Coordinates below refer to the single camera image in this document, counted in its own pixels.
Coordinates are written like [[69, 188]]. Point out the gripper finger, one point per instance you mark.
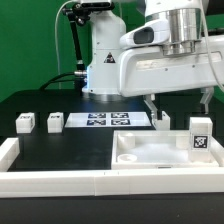
[[149, 102], [207, 94]]

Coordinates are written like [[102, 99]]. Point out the white square table top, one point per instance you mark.
[[145, 149]]

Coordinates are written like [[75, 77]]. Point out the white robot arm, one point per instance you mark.
[[171, 51]]

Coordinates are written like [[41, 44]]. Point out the white marker sheet with tags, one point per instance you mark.
[[107, 119]]

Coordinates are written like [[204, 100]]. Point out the white U-shaped obstacle fence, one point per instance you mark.
[[107, 182]]

